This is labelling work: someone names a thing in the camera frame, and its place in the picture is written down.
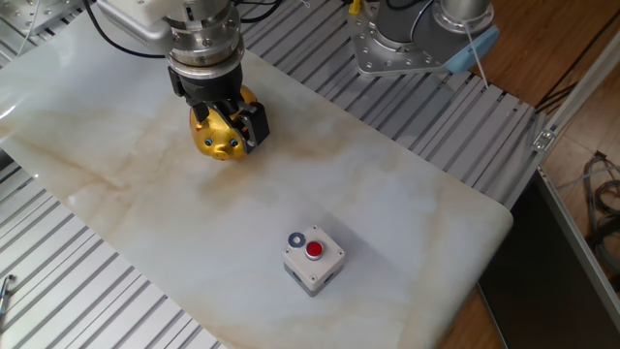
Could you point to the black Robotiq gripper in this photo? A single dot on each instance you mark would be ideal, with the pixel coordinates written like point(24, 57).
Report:
point(208, 89)

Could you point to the white push button box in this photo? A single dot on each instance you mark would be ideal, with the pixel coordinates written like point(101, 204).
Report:
point(329, 262)

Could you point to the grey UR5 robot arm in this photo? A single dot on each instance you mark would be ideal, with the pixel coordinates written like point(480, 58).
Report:
point(426, 29)

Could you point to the golden piggy bank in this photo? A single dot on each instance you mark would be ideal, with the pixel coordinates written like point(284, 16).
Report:
point(218, 140)

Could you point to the white marble board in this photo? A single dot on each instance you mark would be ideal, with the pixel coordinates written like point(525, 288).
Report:
point(145, 194)

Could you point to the yellow plastic piece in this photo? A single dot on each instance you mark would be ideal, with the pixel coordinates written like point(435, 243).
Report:
point(355, 6)

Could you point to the silver perforated metal plate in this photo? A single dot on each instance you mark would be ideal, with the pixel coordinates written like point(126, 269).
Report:
point(29, 14)

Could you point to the white zip tie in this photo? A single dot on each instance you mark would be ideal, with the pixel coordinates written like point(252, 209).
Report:
point(477, 58)

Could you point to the small metal tool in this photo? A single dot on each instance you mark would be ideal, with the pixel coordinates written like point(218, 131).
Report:
point(9, 278)

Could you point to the black side panel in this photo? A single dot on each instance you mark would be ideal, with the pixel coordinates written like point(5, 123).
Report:
point(533, 291)

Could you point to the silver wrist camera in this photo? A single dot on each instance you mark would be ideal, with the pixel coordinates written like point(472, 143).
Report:
point(140, 29)

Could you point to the aluminium rail with bracket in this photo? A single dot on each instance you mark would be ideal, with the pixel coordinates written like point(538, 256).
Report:
point(576, 97)

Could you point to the aluminium frame rail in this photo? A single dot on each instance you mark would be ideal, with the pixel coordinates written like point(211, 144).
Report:
point(581, 237)

